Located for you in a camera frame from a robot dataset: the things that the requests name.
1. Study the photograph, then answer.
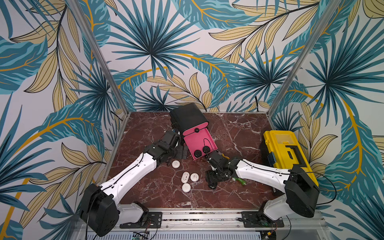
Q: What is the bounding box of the white round earphone case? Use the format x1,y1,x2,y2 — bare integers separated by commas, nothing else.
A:
182,183,192,193
190,173,200,183
172,160,181,169

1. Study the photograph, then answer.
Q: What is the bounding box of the black round earphone case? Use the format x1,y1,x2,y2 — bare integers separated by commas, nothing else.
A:
203,146,211,154
194,150,202,159

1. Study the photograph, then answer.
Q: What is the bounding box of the white oval earphone case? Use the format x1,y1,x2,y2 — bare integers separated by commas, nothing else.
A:
181,172,190,184

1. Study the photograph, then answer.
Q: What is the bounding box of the pink drawer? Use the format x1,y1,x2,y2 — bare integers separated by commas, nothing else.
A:
183,128,218,160
183,122,209,136

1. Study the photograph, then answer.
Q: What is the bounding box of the black drawer cabinet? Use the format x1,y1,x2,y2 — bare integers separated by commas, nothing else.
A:
170,103,209,137

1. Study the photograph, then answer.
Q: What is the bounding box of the black oval earphone case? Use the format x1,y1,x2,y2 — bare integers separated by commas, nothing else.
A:
209,180,218,190

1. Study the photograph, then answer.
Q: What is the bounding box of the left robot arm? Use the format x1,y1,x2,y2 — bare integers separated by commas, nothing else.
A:
80,129,183,237

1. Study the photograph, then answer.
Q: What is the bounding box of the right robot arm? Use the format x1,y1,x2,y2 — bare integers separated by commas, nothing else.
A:
206,151,320,222

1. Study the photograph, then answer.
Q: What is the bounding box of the green plastic toy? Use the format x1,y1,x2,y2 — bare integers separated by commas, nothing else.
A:
233,178,247,186

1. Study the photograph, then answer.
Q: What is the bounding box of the yellow toolbox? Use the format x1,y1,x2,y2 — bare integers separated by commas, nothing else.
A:
261,130,319,185

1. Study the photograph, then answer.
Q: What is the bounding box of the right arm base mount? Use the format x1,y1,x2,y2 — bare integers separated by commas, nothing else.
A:
238,211,285,230

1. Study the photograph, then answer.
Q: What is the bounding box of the aluminium rail frame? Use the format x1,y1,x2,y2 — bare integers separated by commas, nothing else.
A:
70,208,331,240

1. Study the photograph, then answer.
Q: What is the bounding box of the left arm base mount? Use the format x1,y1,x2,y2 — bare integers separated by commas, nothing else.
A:
120,212,163,229

